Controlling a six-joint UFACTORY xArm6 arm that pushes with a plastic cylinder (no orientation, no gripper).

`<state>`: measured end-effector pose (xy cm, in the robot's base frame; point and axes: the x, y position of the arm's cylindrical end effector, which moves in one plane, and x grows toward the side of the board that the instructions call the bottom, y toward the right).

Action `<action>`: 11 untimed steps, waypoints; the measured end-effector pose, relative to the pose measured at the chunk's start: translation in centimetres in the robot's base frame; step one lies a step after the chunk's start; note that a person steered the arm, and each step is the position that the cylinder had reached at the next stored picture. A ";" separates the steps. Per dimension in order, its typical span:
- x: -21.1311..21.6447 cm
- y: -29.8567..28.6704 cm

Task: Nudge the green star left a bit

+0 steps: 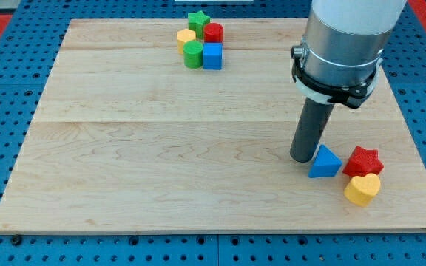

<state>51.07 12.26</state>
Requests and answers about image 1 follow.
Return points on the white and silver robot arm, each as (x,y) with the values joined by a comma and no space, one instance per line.
(340,53)

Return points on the red cylinder block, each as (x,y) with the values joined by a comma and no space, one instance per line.
(213,33)

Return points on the green star block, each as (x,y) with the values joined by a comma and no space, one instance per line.
(197,21)

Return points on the yellow heart block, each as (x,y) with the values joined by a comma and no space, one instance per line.
(361,190)

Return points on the light wooden board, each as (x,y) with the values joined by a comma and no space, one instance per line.
(126,140)

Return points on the red star block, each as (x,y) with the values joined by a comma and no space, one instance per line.
(363,161)

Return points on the blue triangle block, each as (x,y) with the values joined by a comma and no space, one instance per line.
(326,163)

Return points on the yellow hexagon block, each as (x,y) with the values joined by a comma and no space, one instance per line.
(183,36)

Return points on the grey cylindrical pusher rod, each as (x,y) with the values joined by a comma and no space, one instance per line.
(311,125)

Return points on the green cylinder block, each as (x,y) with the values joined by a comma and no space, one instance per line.
(193,54)

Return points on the blue cube block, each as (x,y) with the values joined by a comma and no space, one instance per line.
(213,56)

